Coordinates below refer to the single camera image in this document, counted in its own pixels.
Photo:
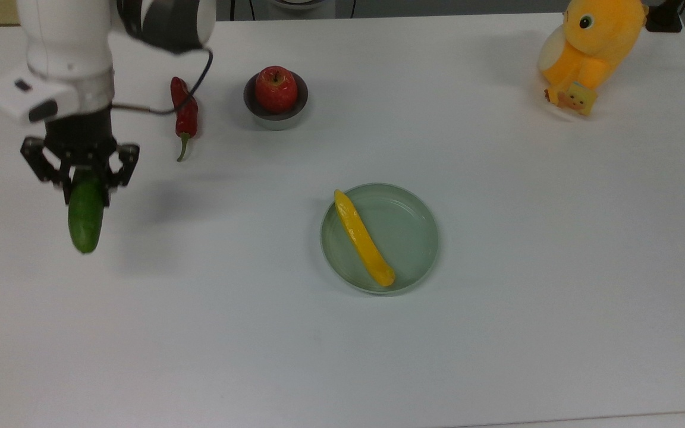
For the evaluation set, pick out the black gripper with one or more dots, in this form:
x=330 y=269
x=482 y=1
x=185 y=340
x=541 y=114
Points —
x=81 y=134

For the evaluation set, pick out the green cucumber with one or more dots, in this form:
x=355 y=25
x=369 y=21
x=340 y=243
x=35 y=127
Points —
x=86 y=220

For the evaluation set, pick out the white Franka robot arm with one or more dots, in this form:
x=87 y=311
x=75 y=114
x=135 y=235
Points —
x=69 y=41

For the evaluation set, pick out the small grey bowl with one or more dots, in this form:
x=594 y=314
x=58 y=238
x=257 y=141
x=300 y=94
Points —
x=276 y=120

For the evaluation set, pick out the red chili pepper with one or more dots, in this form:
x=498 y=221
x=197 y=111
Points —
x=187 y=119

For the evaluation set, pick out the red apple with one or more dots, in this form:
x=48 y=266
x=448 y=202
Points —
x=276 y=89

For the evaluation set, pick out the yellow long pepper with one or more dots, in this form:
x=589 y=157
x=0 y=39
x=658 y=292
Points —
x=361 y=236

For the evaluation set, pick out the pale green round plate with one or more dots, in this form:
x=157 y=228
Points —
x=405 y=238

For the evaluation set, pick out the yellow cardboard toy tag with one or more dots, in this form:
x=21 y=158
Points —
x=579 y=98

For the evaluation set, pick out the orange plush toy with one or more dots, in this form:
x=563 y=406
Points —
x=598 y=41

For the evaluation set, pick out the black clamp stand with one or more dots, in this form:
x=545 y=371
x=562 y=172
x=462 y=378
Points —
x=665 y=18

